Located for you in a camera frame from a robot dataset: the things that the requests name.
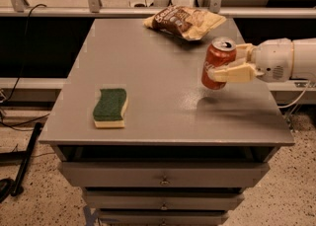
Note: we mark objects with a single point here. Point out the brown chip bag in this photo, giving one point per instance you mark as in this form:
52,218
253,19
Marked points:
184,22

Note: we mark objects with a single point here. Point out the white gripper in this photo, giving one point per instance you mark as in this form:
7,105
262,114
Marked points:
273,59

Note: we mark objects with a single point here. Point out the top grey drawer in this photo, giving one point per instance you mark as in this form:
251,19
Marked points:
163,174

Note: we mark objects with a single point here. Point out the bottom grey drawer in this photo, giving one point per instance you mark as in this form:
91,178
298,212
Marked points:
162,218

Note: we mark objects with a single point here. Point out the green yellow sponge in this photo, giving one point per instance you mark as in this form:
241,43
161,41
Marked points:
110,108

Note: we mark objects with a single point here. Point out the middle grey drawer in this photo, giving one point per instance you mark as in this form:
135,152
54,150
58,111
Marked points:
162,199

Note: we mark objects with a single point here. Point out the red coke can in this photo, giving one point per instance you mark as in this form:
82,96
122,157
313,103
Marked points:
221,51

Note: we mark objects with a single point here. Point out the grey drawer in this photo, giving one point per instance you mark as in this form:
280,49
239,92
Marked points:
163,174
162,199
162,218

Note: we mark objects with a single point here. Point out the black stand base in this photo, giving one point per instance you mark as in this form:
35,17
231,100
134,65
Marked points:
13,187

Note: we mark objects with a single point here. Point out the grey drawer cabinet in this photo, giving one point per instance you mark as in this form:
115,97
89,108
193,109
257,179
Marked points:
170,115

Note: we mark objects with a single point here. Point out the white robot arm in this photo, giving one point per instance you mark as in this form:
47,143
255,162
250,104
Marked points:
304,59

